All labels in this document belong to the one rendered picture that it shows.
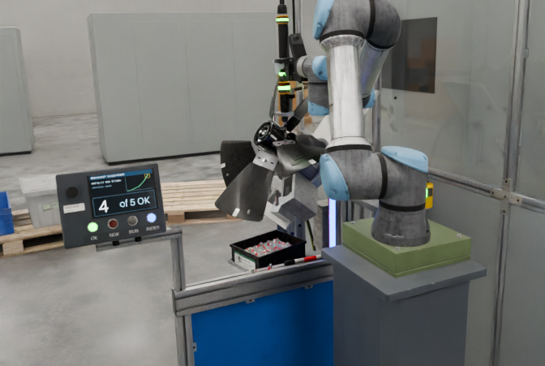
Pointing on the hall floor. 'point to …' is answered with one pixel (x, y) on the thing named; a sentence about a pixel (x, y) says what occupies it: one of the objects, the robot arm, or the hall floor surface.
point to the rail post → (183, 340)
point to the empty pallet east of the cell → (192, 201)
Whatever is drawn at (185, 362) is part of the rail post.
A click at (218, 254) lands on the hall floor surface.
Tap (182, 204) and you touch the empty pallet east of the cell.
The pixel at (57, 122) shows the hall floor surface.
